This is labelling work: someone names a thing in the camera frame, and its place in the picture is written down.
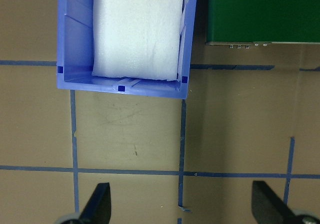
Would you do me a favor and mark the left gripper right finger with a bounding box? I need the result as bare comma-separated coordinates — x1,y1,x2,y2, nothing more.
251,180,303,224

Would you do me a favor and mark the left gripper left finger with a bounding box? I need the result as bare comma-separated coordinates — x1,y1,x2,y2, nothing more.
78,182,111,224

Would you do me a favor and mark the white foam pad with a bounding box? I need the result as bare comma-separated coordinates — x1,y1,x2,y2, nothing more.
92,0,183,81

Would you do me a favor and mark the green conveyor belt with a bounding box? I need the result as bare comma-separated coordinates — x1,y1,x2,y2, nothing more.
206,0,320,45

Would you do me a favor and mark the blue source bin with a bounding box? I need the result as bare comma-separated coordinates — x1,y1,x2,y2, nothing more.
56,0,197,99

